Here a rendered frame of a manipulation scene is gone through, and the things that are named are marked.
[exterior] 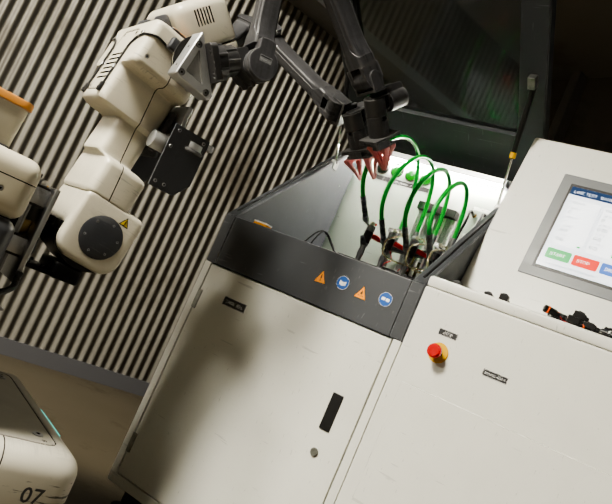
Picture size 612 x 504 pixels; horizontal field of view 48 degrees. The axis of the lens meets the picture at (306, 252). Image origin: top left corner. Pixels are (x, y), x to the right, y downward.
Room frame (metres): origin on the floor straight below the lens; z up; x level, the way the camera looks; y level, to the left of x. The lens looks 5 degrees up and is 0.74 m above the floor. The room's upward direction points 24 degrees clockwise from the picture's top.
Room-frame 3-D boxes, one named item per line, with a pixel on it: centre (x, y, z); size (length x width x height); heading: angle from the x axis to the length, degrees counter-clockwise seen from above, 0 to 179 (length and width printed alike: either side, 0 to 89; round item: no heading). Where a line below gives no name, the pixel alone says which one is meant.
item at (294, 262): (1.96, -0.03, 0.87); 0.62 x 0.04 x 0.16; 58
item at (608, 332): (1.65, -0.71, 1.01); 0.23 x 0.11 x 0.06; 58
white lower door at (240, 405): (1.95, -0.02, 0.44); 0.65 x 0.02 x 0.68; 58
